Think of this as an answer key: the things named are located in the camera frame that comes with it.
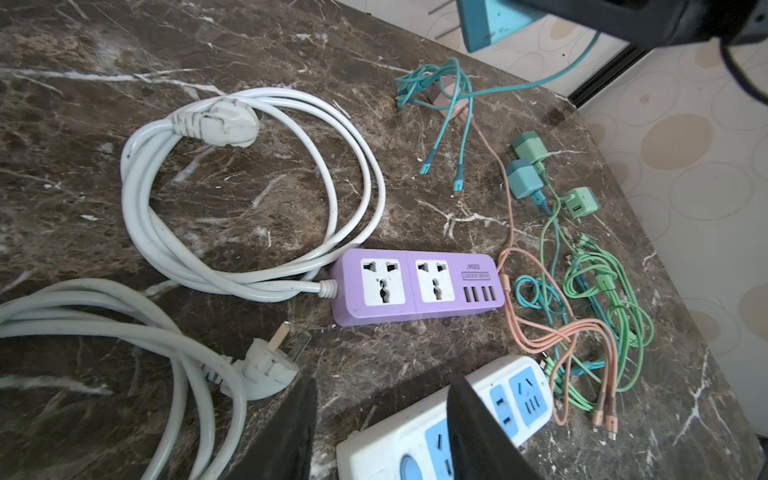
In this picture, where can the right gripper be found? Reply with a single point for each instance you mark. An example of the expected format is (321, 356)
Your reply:
(660, 23)

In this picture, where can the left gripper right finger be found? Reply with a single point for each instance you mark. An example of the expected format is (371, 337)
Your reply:
(479, 447)

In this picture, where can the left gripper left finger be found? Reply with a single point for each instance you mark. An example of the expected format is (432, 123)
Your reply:
(283, 449)

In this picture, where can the dark green charger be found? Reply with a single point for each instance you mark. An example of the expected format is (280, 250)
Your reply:
(529, 146)

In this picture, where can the white blue power strip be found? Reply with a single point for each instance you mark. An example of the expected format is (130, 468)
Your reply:
(414, 443)

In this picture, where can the purple power strip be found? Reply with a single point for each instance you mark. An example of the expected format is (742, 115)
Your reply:
(386, 286)

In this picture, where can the light green charger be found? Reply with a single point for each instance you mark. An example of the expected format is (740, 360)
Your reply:
(580, 202)

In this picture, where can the blue teal charger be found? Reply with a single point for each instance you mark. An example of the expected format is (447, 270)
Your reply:
(522, 179)

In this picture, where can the pink charger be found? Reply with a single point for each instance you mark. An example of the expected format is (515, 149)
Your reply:
(442, 96)

